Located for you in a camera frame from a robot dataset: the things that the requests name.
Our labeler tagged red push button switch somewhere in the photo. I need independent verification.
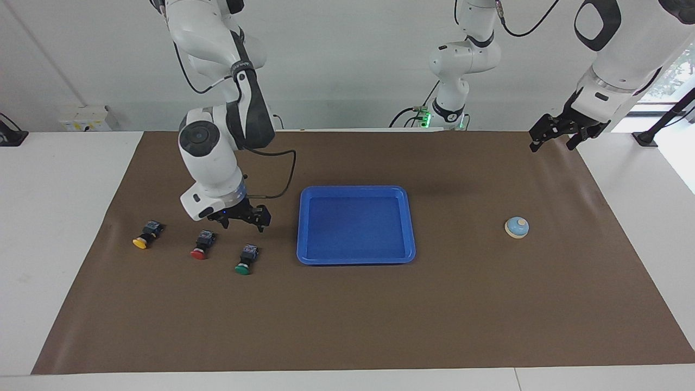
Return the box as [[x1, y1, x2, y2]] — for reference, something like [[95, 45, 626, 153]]
[[190, 230, 217, 260]]

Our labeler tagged green push button switch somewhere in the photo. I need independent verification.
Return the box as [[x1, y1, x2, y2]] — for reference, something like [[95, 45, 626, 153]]
[[235, 244, 260, 275]]

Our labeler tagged yellow push button switch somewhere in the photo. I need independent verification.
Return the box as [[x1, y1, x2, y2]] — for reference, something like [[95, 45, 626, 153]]
[[132, 220, 163, 250]]

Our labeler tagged light blue desk bell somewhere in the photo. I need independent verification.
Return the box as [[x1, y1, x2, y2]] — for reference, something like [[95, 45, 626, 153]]
[[504, 217, 530, 239]]

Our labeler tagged blue plastic tray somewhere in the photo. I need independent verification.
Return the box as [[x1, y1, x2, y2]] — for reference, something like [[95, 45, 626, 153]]
[[296, 186, 416, 266]]

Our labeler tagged black clamp stand with rod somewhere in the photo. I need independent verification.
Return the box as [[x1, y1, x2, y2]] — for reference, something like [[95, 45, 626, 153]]
[[631, 87, 695, 148]]

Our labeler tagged window with green trees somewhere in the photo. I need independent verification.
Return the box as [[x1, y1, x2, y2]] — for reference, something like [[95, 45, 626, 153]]
[[636, 43, 695, 105]]

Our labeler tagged brown table mat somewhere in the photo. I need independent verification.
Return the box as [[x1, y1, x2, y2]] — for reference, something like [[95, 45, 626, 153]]
[[31, 130, 695, 375]]

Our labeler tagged black table clamp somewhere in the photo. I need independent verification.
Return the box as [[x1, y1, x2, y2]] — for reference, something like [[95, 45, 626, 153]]
[[0, 112, 29, 147]]

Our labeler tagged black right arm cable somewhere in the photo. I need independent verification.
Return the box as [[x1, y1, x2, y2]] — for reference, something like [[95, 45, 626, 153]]
[[173, 41, 297, 199]]

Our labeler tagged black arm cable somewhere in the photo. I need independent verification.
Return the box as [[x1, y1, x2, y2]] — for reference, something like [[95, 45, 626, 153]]
[[491, 0, 664, 97], [173, 41, 297, 199]]

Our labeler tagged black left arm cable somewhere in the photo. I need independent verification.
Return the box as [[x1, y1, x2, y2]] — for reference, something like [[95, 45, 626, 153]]
[[491, 0, 664, 97]]

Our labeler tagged black left base cable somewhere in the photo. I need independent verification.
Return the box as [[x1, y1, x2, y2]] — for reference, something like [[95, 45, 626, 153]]
[[389, 81, 441, 129]]

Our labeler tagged white wall socket box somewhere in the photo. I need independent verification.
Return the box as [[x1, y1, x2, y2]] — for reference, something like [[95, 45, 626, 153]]
[[59, 105, 112, 133]]

